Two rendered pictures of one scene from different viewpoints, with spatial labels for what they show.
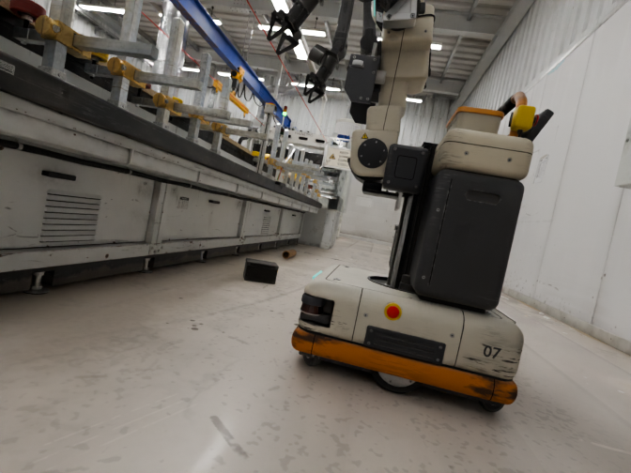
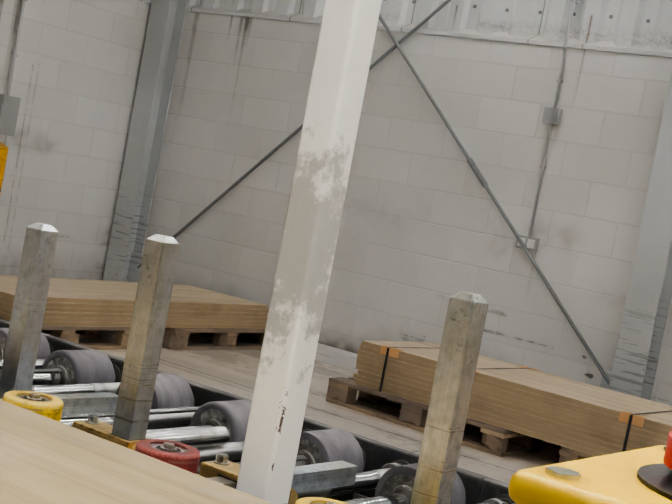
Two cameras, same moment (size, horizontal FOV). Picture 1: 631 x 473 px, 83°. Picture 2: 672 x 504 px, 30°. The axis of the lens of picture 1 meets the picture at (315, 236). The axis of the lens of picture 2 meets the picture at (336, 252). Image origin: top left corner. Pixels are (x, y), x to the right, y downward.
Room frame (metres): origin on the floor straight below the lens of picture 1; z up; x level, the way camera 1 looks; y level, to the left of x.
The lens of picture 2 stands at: (2.72, 0.28, 1.26)
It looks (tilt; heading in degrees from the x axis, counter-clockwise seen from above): 3 degrees down; 116
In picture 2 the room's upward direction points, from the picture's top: 11 degrees clockwise
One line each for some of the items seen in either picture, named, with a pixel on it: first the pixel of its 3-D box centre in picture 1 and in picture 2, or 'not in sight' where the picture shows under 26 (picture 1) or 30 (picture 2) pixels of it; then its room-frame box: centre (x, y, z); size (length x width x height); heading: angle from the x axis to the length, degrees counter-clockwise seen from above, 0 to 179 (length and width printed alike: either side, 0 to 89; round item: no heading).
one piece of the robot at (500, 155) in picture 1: (447, 210); not in sight; (1.33, -0.46, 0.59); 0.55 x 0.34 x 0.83; 171
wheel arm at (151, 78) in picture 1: (142, 77); not in sight; (1.26, 0.69, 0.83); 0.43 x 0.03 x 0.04; 81
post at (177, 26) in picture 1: (169, 79); not in sight; (1.48, 0.70, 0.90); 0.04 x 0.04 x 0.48; 81
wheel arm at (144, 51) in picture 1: (84, 44); not in sight; (1.02, 0.73, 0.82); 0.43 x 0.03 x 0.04; 81
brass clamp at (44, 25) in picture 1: (65, 38); not in sight; (1.01, 0.78, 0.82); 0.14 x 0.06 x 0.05; 171
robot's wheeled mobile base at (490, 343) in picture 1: (397, 317); not in sight; (1.34, -0.36, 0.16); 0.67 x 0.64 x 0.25; 81
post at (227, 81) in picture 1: (220, 121); not in sight; (1.97, 0.62, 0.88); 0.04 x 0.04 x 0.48; 81
